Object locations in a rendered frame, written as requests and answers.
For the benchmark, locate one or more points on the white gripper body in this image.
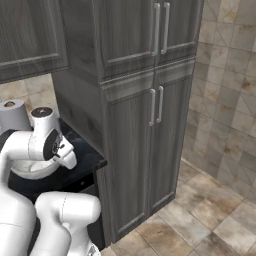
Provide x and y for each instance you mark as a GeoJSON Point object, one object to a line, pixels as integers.
{"type": "Point", "coordinates": [68, 156]}

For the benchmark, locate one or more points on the white bowl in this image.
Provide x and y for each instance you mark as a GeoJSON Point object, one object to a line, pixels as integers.
{"type": "Point", "coordinates": [33, 172]}

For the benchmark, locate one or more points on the white paper towel roll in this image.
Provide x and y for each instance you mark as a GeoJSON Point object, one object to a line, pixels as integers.
{"type": "Point", "coordinates": [13, 117]}

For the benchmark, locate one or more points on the grey wood wall cabinet door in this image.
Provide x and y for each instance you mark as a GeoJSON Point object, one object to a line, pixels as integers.
{"type": "Point", "coordinates": [30, 33]}

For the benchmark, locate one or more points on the long grey wood cabinet door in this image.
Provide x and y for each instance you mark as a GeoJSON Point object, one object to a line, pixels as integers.
{"type": "Point", "coordinates": [130, 160]}
{"type": "Point", "coordinates": [173, 140]}

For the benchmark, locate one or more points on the tall grey wood cabinet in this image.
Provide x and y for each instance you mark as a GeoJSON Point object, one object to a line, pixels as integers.
{"type": "Point", "coordinates": [83, 100]}

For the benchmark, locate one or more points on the short grey wood cabinet door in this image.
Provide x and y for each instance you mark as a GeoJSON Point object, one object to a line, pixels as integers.
{"type": "Point", "coordinates": [183, 23]}
{"type": "Point", "coordinates": [126, 30]}

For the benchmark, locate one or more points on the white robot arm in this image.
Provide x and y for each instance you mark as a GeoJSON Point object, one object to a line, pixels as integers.
{"type": "Point", "coordinates": [16, 213]}

